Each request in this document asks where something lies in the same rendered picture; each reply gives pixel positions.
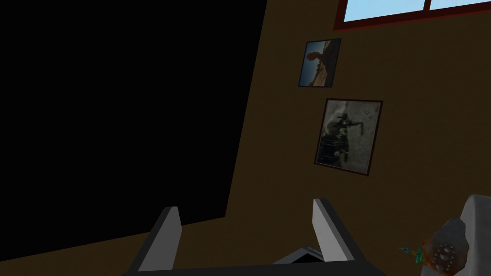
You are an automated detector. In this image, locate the orange spotted vase with flowers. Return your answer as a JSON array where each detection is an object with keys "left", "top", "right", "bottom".
[{"left": 397, "top": 218, "right": 470, "bottom": 276}]

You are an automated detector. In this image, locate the small framed landscape picture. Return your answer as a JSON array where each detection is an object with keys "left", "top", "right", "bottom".
[{"left": 298, "top": 38, "right": 342, "bottom": 89}]

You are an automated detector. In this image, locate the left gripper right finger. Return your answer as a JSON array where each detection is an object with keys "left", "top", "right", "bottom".
[{"left": 312, "top": 198, "right": 365, "bottom": 263}]

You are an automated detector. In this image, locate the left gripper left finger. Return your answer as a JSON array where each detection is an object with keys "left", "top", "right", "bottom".
[{"left": 129, "top": 206, "right": 183, "bottom": 273}]

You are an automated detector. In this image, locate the large framed grey picture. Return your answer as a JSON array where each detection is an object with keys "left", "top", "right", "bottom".
[{"left": 314, "top": 98, "right": 384, "bottom": 177}]

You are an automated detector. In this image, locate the red-framed window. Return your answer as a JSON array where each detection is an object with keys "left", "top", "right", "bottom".
[{"left": 333, "top": 0, "right": 491, "bottom": 32}]

